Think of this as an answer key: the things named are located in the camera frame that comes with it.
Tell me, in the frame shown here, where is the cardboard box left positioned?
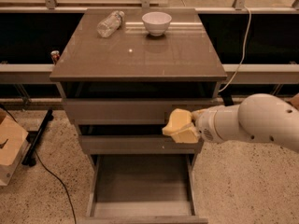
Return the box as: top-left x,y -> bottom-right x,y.
0,111 -> 28,186

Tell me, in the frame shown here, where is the yellow sponge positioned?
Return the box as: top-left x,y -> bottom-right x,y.
162,123 -> 174,136

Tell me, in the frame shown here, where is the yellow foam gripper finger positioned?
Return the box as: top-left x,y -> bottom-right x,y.
171,124 -> 200,144
168,109 -> 192,131

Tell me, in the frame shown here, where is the black floor cable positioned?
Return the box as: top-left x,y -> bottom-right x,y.
0,104 -> 78,224

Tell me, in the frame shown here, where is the grey top drawer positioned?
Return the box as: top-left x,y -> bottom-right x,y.
63,98 -> 219,125

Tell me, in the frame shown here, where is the black bracket behind cabinet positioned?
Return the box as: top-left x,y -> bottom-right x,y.
220,90 -> 234,106

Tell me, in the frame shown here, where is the grey open bottom drawer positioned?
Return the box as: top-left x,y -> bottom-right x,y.
78,154 -> 208,224

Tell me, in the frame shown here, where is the clear plastic water bottle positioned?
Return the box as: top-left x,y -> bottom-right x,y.
96,10 -> 124,38

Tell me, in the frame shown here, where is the grey middle drawer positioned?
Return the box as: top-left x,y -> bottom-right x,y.
79,135 -> 203,154

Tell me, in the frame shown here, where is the black stand bar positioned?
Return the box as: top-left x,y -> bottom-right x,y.
21,109 -> 53,167

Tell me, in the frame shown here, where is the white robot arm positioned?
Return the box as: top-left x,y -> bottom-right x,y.
163,93 -> 299,152

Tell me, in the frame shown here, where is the white ceramic bowl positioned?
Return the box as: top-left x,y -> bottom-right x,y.
142,12 -> 172,36

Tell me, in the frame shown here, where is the red soda can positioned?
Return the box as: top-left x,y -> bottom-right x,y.
50,50 -> 60,64

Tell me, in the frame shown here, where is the white cable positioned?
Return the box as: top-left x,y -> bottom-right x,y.
218,7 -> 252,93

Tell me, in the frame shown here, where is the grey drawer cabinet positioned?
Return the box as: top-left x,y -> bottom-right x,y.
49,7 -> 228,173

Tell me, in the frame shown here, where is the box at right edge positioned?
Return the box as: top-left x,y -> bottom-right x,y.
290,93 -> 299,110

